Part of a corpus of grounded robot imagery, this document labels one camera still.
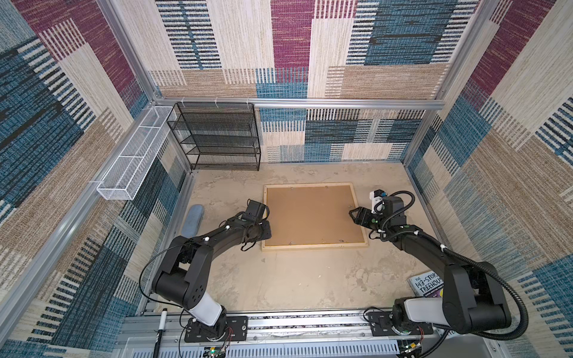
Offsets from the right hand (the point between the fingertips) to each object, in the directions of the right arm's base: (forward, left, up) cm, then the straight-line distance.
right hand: (355, 216), depth 90 cm
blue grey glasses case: (+7, +68, -6) cm, 68 cm away
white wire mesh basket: (+4, +78, +25) cm, 82 cm away
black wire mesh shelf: (+43, +60, +8) cm, 74 cm away
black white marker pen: (-39, +68, -7) cm, 79 cm away
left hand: (-1, +35, -5) cm, 36 cm away
